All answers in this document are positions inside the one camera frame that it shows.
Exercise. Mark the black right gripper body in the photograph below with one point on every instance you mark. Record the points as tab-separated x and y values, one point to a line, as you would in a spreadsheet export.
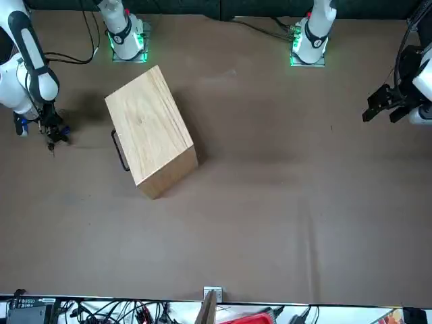
49	114

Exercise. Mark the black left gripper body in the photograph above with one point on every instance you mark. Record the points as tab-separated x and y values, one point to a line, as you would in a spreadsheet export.
409	67

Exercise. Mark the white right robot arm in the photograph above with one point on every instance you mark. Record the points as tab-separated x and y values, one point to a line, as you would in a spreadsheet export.
30	50

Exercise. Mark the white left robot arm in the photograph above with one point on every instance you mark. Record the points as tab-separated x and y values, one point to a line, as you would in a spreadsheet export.
315	30

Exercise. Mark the wooden box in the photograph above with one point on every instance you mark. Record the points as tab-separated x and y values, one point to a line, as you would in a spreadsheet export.
148	125

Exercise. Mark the black electronics box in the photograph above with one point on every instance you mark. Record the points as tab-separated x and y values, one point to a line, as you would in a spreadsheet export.
30	312

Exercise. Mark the orange printed packet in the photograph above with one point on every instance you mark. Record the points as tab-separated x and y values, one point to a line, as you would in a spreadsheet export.
391	317

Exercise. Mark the red tray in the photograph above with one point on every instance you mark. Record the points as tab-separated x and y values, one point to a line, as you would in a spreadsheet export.
253	319

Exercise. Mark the upright post with bracket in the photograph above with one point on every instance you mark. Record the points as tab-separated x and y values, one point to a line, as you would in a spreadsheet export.
208	307

